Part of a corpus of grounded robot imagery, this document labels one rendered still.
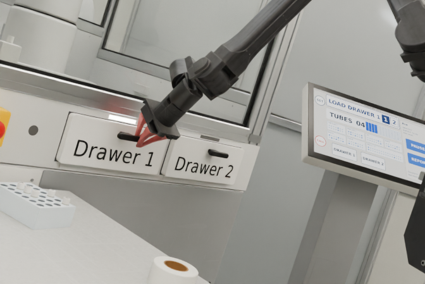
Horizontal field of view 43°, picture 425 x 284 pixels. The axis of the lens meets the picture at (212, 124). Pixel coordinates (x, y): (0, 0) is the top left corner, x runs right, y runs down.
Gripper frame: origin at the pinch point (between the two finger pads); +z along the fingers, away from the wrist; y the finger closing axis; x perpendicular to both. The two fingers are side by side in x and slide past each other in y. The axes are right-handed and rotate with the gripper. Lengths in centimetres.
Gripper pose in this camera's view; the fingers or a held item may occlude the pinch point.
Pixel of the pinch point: (138, 142)
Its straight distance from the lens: 128.3
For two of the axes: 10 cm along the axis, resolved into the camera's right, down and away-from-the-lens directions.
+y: -4.0, -7.7, 5.0
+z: -6.7, 6.2, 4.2
